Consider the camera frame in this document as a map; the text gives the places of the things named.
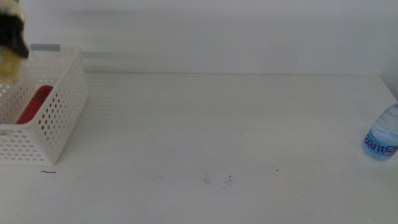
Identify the yellow tea bottle green label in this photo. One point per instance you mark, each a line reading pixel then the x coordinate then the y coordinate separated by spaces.
pixel 9 67

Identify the clear water bottle blue cap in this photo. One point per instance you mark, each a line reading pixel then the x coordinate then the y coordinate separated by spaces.
pixel 382 133

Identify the white perforated plastic basket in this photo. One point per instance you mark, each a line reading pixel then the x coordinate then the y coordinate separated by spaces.
pixel 45 47

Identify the red drink can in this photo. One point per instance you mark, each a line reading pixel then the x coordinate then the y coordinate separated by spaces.
pixel 34 105

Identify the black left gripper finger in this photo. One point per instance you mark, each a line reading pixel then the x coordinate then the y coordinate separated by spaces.
pixel 12 31

